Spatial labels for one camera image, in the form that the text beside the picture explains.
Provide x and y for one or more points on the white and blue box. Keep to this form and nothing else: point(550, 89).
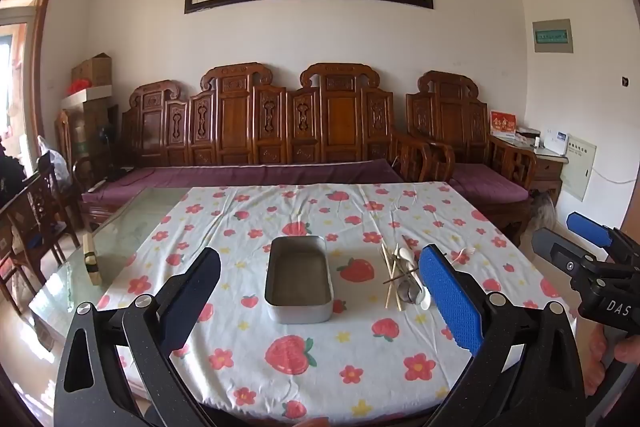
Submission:
point(559, 144)

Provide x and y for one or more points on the green framed wall box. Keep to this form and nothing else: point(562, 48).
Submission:
point(552, 37)

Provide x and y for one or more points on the plastic bag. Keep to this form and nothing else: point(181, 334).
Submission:
point(57, 167)

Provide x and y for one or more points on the carved wooden armchair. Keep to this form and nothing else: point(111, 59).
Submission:
point(450, 117)

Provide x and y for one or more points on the metal tin box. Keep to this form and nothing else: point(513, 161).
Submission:
point(300, 309)

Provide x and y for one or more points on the small pale fork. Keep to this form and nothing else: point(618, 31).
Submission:
point(462, 255)

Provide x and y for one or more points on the wooden dining chair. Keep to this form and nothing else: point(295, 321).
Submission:
point(35, 207)

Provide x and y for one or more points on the white box with red items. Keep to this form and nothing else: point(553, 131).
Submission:
point(87, 96)

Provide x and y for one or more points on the dark brown chopstick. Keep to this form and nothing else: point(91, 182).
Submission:
point(395, 279)

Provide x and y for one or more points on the grey furry thing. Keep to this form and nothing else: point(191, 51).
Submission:
point(544, 212)

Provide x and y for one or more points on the wooden side table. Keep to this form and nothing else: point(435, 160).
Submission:
point(547, 172)

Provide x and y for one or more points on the wooden door frame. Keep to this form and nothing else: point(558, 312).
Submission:
point(42, 7)

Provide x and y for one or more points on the wooden cabinet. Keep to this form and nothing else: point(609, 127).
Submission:
point(95, 122)

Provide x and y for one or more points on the white electrical panel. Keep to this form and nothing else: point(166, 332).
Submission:
point(577, 169)

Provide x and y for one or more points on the carved wooden sofa bench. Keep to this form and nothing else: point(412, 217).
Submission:
point(235, 122)

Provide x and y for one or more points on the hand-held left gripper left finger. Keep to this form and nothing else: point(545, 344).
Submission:
point(192, 302)

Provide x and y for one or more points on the strawberry print tablecloth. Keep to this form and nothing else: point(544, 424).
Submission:
point(350, 357)

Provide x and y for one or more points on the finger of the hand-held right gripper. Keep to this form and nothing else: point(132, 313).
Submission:
point(557, 249)
point(587, 229)

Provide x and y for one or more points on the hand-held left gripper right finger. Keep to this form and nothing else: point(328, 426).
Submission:
point(447, 302)

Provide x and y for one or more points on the red card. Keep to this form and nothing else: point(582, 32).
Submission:
point(502, 123)

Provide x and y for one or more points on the person's right hand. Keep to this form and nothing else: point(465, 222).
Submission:
point(596, 359)

